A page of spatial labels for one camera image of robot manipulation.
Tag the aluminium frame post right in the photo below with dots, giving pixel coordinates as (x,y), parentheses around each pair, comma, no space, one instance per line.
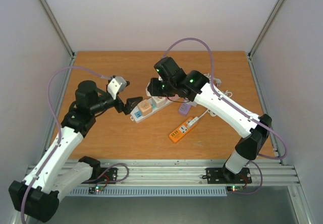
(266,27)

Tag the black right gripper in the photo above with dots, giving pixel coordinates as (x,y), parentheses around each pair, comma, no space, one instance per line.
(153,88)

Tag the beige cube socket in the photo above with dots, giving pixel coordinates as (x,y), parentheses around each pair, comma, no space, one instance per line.
(145,107)

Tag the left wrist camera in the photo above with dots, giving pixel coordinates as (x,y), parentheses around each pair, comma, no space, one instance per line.
(116,85)

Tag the grey slotted cable duct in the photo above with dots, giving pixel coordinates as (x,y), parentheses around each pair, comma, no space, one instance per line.
(114,191)

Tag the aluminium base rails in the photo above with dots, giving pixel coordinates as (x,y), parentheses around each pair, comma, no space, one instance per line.
(154,173)

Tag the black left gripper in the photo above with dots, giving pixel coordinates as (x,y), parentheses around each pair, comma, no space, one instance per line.
(128,106)

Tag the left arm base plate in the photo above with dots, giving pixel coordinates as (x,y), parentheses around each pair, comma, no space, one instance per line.
(105,175)

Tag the white cube socket adapter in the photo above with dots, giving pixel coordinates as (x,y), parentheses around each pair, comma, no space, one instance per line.
(159,101)

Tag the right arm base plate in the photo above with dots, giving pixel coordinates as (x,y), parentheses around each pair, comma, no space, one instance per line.
(219,175)

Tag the white charger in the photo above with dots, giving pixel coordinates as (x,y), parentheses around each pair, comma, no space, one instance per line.
(191,123)

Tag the aluminium frame post left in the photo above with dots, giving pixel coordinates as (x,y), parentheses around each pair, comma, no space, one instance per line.
(44,4)

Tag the left small circuit board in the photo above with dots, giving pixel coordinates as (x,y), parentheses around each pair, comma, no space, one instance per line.
(96,189)

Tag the right small circuit board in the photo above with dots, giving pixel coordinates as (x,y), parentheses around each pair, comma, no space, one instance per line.
(235,188)

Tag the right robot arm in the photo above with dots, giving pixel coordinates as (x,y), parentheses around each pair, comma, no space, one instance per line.
(198,88)

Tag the orange power strip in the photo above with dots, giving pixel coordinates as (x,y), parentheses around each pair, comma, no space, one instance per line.
(180,132)

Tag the aluminium frame post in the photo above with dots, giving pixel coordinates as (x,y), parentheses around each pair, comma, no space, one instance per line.
(266,27)
(44,4)

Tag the purple power strip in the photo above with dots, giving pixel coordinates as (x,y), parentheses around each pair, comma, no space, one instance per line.
(184,109)

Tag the white power strip pastel sockets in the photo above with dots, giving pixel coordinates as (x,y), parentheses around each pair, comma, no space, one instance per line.
(136,115)

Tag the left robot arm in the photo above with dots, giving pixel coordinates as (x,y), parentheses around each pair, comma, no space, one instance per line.
(38,195)

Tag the small circuit board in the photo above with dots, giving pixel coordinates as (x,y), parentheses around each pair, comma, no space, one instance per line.
(96,189)
(235,188)

